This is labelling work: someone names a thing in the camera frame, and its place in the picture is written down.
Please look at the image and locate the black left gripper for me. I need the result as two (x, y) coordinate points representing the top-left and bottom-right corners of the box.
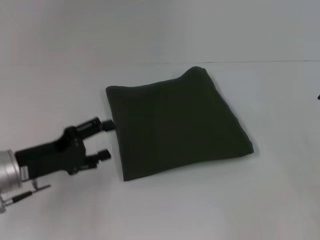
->
(14, 116), (116, 180)

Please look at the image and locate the dark green FREE! t-shirt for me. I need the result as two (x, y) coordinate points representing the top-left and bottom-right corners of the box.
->
(104, 65), (256, 182)

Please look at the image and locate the left arm cable with plug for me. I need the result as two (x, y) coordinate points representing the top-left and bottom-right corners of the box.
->
(0, 178), (52, 209)

